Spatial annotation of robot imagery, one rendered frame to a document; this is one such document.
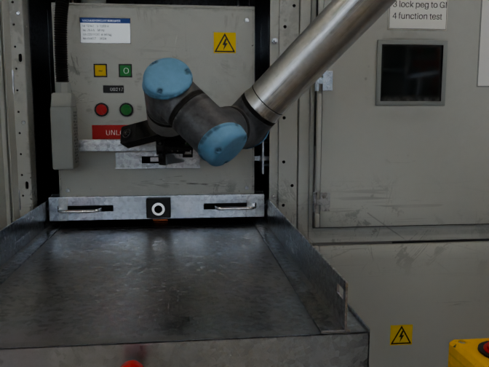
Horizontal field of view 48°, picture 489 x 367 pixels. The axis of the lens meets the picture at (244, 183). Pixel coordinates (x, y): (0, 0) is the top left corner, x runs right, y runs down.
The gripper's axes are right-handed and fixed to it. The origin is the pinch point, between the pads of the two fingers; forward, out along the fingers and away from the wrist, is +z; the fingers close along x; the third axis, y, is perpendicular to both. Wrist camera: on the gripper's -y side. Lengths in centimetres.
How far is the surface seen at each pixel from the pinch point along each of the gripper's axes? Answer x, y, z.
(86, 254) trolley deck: -26.2, -14.9, -10.5
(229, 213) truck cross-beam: -10.4, 16.8, 10.6
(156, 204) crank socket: -9.0, -1.7, 6.8
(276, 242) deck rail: -23.7, 25.2, -7.5
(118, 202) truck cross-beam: -7.6, -11.3, 9.2
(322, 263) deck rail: -37, 26, -42
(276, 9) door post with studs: 32.0, 27.9, -17.0
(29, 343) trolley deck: -48, -15, -48
